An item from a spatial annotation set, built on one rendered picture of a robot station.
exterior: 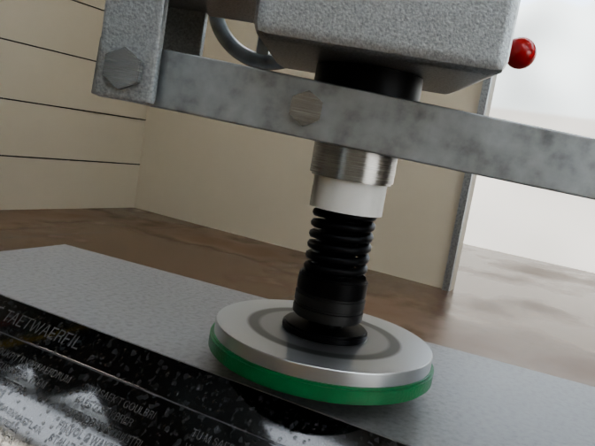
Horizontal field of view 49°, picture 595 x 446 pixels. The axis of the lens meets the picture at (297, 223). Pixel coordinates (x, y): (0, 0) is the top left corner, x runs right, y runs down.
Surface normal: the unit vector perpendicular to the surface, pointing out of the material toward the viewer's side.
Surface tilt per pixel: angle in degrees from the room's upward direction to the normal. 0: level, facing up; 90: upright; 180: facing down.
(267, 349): 0
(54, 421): 45
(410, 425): 0
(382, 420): 0
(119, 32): 90
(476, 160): 90
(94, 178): 90
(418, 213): 90
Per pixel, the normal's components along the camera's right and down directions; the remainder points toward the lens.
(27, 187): 0.86, 0.21
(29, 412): -0.20, -0.66
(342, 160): -0.33, 0.07
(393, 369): 0.16, -0.98
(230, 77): -0.05, 0.12
